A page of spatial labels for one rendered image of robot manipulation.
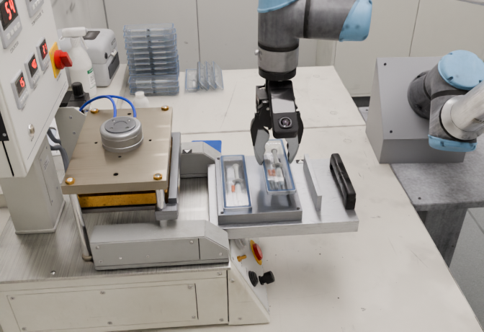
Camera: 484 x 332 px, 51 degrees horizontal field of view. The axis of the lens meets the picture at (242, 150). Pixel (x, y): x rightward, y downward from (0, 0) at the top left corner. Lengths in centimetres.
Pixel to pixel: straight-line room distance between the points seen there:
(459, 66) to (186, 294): 89
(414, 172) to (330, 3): 82
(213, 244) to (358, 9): 48
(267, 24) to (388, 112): 75
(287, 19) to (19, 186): 59
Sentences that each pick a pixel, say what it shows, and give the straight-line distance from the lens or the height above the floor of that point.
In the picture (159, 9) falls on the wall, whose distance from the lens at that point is 348.
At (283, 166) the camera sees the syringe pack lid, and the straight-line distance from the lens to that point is 103.
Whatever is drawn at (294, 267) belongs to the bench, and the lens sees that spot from 122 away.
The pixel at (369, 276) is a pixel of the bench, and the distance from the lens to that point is 123.
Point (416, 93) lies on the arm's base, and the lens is 156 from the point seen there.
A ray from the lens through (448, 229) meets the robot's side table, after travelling 189.
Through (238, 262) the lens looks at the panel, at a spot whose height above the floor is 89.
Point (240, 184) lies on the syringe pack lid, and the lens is 104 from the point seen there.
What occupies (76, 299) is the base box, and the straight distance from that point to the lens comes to 106.
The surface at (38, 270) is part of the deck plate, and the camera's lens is 104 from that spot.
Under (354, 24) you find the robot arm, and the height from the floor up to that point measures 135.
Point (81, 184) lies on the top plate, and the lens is 91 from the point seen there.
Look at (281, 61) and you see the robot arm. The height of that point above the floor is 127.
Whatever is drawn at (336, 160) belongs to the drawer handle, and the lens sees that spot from 112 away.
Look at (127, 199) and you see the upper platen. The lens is 96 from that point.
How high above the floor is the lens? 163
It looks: 33 degrees down
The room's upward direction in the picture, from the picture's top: straight up
